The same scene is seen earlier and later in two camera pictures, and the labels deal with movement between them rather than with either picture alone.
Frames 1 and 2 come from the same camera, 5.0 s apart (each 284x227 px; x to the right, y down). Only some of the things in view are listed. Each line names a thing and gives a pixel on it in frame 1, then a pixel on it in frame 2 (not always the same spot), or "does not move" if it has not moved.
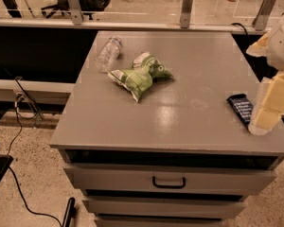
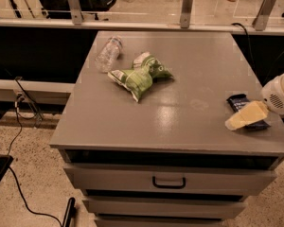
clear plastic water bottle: (106, 60) does not move
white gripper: (283, 46) -> (274, 98)
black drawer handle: (168, 185) does not move
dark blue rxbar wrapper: (242, 107) does not move
